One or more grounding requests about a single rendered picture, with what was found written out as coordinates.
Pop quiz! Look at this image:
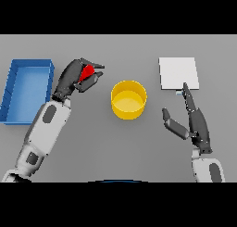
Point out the yellow bowl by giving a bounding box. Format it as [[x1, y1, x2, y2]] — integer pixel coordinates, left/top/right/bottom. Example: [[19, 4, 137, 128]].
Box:
[[110, 80, 148, 120]]

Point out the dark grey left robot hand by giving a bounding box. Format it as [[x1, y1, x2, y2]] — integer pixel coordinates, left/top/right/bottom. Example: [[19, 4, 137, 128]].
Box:
[[51, 57, 106, 103]]

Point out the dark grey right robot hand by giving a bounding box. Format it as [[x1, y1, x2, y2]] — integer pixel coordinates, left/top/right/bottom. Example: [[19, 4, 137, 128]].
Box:
[[161, 82, 214, 156]]

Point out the pale square scale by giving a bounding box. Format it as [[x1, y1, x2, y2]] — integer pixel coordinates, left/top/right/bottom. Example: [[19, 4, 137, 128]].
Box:
[[158, 57, 200, 96]]

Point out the blue tray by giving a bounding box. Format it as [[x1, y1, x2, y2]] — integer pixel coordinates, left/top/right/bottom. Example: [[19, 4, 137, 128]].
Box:
[[0, 58, 56, 126]]

